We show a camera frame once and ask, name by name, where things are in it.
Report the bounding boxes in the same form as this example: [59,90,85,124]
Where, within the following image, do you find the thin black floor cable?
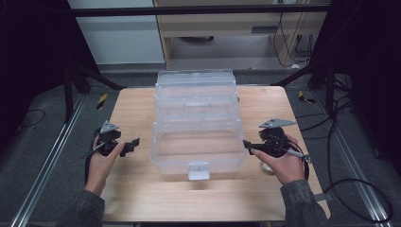
[18,109,46,129]

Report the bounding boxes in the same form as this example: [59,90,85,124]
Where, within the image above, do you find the long black floor cable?
[324,103,394,223]

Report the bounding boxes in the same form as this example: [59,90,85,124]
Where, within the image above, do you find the person's left hand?
[84,135,126,197]

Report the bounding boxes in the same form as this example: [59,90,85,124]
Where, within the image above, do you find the yellow and black tape strip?
[96,93,109,111]
[297,90,316,105]

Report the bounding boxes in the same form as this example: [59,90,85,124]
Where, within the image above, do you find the clear plastic storage box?
[148,69,250,182]

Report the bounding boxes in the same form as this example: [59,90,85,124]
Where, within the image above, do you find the person's right hand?
[250,135,308,186]

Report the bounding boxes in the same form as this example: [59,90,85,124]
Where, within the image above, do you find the white cabinet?
[66,0,166,65]

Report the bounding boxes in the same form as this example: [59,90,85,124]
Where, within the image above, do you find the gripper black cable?
[83,129,107,185]
[283,138,311,181]

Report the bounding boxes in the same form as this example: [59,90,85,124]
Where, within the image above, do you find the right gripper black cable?
[283,138,311,181]

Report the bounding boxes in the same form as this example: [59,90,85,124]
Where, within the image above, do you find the grey table bracket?
[314,192,334,202]

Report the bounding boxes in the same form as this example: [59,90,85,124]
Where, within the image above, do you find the dark curtain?
[0,0,98,152]
[310,0,401,174]

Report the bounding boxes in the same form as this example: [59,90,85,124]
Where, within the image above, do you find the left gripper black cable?
[83,129,107,185]

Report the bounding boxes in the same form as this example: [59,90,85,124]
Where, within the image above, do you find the aluminium floor rail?
[315,91,395,227]
[9,94,88,227]

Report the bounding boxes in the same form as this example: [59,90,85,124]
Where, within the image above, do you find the black cables under desk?
[272,12,313,69]

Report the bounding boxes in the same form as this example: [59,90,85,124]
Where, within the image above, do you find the black metal stand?
[62,64,127,124]
[270,60,335,117]

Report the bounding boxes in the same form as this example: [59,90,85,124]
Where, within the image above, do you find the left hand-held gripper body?
[96,120,122,157]

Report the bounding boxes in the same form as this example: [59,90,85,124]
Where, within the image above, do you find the light wooden desk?
[153,0,332,69]

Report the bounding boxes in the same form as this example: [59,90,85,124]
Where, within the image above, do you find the black horizontal frame bar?
[67,4,330,18]

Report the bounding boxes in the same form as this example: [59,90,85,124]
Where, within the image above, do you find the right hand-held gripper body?
[258,117,297,159]

